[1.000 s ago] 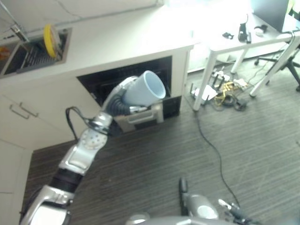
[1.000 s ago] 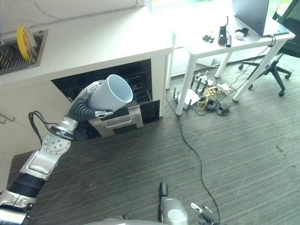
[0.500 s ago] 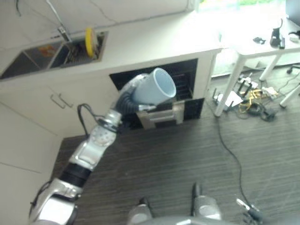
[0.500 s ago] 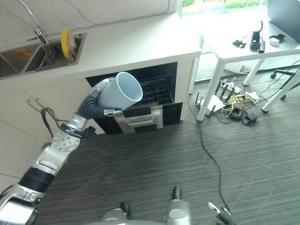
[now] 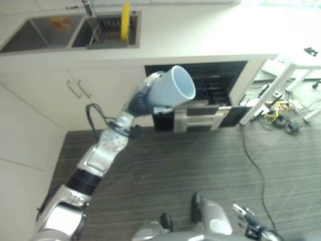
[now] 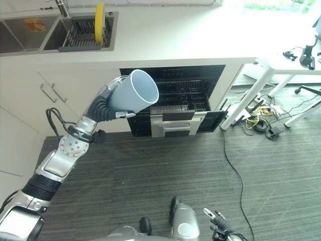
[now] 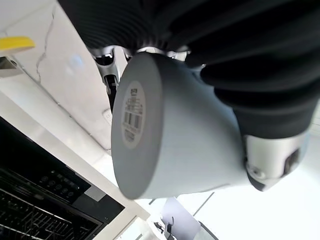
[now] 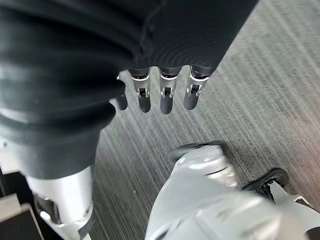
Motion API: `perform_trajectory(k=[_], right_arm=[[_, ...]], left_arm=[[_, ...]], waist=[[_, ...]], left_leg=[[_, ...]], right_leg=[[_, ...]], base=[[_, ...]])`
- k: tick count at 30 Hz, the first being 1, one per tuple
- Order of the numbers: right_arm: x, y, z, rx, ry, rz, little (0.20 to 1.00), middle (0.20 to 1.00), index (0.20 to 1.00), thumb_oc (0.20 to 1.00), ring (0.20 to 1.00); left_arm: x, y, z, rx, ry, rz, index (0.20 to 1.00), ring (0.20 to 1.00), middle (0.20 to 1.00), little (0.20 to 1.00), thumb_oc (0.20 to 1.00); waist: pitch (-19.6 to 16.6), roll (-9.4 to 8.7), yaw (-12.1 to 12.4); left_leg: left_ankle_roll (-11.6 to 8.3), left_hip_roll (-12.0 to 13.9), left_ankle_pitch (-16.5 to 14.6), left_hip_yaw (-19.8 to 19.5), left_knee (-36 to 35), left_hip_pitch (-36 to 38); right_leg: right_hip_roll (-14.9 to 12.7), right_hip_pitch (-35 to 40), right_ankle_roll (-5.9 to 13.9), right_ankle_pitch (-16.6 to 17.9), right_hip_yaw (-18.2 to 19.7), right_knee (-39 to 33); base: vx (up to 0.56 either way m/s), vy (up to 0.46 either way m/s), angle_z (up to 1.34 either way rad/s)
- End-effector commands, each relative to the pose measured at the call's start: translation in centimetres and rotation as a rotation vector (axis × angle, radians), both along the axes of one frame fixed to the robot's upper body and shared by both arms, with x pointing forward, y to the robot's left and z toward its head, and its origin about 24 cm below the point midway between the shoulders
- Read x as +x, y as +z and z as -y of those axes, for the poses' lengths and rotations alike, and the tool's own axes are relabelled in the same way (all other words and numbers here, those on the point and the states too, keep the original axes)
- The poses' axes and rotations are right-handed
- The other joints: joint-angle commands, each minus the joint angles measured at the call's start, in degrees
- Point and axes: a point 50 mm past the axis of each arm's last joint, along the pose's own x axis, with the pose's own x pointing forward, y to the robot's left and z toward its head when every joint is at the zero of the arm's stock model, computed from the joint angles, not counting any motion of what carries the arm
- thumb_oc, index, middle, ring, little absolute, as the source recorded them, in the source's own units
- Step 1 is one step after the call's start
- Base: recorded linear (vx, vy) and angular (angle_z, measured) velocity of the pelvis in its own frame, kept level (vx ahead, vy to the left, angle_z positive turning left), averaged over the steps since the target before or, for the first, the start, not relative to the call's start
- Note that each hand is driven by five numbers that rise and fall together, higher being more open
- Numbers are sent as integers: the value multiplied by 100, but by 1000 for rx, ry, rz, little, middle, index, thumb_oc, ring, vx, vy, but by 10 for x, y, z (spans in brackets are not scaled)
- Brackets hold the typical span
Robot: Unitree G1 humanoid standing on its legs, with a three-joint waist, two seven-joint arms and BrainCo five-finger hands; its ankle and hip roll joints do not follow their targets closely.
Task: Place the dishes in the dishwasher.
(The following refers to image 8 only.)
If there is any silver robot left leg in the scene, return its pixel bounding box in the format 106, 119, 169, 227
268, 183, 320, 219

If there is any silver robot leg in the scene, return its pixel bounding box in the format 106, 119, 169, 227
268, 183, 320, 219
144, 153, 320, 240

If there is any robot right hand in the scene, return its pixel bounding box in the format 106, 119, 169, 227
0, 0, 260, 240

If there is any dark robot left foot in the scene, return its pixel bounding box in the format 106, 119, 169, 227
241, 167, 290, 201

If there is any silver robot right leg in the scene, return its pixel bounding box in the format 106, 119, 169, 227
144, 153, 320, 240

